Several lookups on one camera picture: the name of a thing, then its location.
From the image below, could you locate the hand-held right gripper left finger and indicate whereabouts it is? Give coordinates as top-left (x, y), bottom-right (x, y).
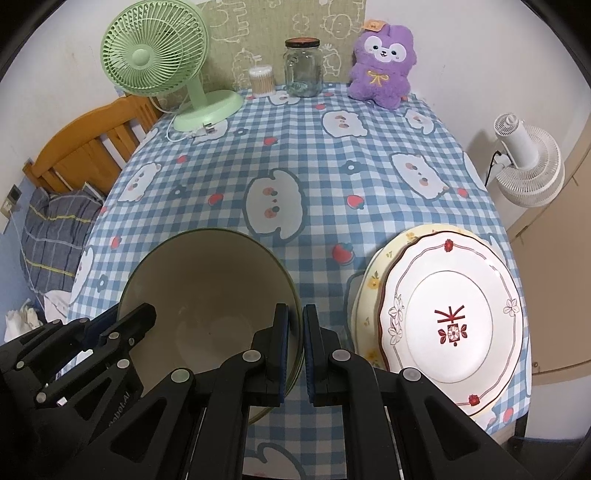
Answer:
top-left (60, 302), bottom-right (296, 480)

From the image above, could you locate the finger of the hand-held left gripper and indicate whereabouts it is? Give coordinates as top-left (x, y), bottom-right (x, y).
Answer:
top-left (95, 302), bottom-right (158, 370)
top-left (0, 318), bottom-right (93, 370)

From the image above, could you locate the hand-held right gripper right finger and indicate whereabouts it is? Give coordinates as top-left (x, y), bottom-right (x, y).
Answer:
top-left (302, 305), bottom-right (522, 480)

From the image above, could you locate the blue patterned ceramic bowl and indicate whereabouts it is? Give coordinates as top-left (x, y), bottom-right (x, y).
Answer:
top-left (117, 228), bottom-right (305, 425)

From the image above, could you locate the deep yellow floral plate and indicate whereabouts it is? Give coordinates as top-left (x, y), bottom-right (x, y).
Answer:
top-left (358, 224), bottom-right (504, 324)

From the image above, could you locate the white plate red flower motif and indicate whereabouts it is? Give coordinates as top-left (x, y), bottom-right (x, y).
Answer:
top-left (378, 231), bottom-right (523, 418)

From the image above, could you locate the white crumpled cloth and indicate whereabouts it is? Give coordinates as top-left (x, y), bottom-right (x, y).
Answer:
top-left (4, 291), bottom-right (70, 342)

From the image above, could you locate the grey plaid pillow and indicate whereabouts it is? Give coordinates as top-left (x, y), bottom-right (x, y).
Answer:
top-left (21, 187), bottom-right (105, 296)

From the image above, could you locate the blue checked printed tablecloth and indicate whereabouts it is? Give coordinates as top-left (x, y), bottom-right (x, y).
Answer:
top-left (65, 83), bottom-right (532, 480)

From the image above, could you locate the wooden bed headboard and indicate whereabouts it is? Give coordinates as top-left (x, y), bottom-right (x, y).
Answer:
top-left (22, 95), bottom-right (162, 195)

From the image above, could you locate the beige door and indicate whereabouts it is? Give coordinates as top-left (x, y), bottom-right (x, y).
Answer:
top-left (503, 92), bottom-right (591, 384)

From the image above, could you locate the cotton swab container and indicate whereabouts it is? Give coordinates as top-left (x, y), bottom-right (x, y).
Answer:
top-left (248, 65), bottom-right (275, 97)

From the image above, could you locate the green desk fan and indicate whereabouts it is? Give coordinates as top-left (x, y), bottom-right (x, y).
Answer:
top-left (100, 0), bottom-right (245, 132)

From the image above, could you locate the glass jar with dark lid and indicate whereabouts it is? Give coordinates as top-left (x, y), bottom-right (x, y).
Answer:
top-left (284, 38), bottom-right (323, 99)

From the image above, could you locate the purple plush toy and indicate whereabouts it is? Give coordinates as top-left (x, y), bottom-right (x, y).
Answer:
top-left (347, 18), bottom-right (419, 110)

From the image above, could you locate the white standing fan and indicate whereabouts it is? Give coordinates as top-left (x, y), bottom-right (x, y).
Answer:
top-left (482, 112), bottom-right (566, 208)

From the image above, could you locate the white fan cable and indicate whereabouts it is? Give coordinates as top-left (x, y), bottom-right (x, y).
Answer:
top-left (167, 113), bottom-right (220, 141)

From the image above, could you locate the black fan cable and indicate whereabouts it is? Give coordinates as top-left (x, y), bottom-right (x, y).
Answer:
top-left (485, 148), bottom-right (504, 185)

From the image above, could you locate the green cartoon printed wall mat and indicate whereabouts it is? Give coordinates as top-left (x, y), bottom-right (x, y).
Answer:
top-left (196, 0), bottom-right (368, 90)

